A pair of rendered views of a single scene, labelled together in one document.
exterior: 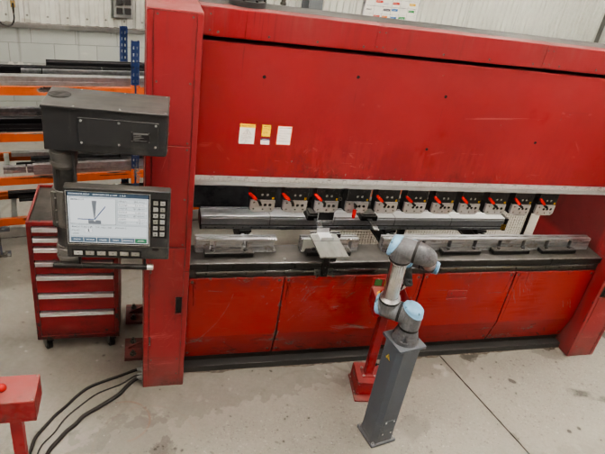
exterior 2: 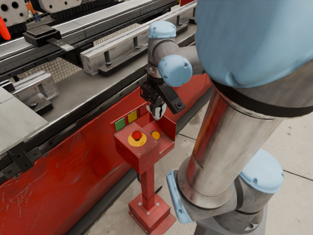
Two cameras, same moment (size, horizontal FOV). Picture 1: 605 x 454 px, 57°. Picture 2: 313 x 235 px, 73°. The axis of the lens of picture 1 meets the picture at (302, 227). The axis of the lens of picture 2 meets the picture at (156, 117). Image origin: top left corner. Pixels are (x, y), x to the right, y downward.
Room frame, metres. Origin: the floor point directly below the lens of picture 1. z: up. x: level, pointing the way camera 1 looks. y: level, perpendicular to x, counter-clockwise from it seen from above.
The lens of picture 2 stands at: (2.39, -0.32, 1.40)
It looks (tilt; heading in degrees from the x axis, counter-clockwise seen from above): 44 degrees down; 326
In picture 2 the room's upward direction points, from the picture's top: straight up
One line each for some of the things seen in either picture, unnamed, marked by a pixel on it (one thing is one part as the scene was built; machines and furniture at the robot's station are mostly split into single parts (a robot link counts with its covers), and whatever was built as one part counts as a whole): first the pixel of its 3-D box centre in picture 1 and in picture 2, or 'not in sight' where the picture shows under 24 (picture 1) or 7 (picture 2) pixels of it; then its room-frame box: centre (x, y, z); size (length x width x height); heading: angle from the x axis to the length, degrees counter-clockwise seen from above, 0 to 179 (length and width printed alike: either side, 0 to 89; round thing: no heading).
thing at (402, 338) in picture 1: (406, 331); (238, 198); (2.49, -0.67, 0.82); 0.15 x 0.15 x 0.10
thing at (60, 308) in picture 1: (79, 270); not in sight; (2.98, 1.40, 0.50); 0.50 x 0.50 x 1.00; 19
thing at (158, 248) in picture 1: (119, 219); not in sight; (2.19, 0.83, 1.42); 0.45 x 0.12 x 0.36; 105
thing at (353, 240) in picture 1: (328, 242); (0, 108); (3.15, -0.18, 0.92); 0.39 x 0.06 x 0.10; 109
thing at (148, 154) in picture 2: (388, 297); (145, 136); (2.90, -0.60, 0.75); 0.20 x 0.16 x 0.18; 100
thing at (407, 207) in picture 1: (413, 199); not in sight; (3.31, -0.68, 1.25); 0.15 x 0.09 x 0.17; 109
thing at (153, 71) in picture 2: not in sight; (158, 67); (2.88, -0.66, 1.06); 0.08 x 0.08 x 0.05
